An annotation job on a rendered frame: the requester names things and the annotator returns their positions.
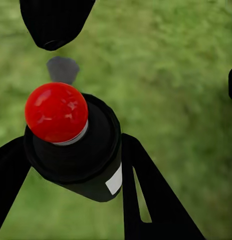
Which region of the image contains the pesticide atomizer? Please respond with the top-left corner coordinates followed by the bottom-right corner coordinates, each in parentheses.
top-left (23, 56), bottom-right (122, 203)

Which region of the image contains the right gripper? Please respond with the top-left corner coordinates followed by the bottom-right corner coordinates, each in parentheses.
top-left (20, 0), bottom-right (95, 52)

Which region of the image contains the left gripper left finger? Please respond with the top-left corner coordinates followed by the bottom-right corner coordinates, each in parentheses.
top-left (0, 136), bottom-right (31, 230)

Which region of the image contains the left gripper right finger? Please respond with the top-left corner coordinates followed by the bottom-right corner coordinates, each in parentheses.
top-left (121, 132), bottom-right (206, 240)

